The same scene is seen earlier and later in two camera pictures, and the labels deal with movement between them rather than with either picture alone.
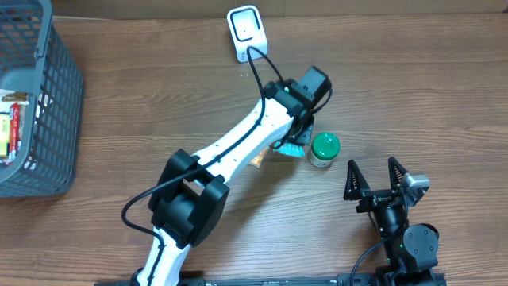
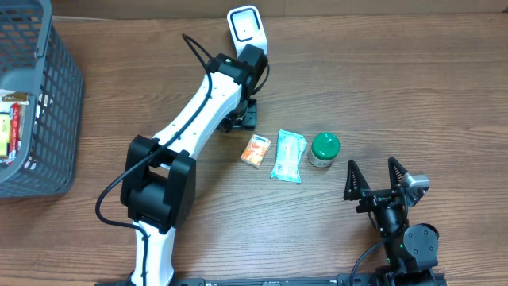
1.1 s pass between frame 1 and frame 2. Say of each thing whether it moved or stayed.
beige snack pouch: stayed
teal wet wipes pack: moved
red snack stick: stayed
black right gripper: stayed
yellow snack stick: stayed
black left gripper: moved
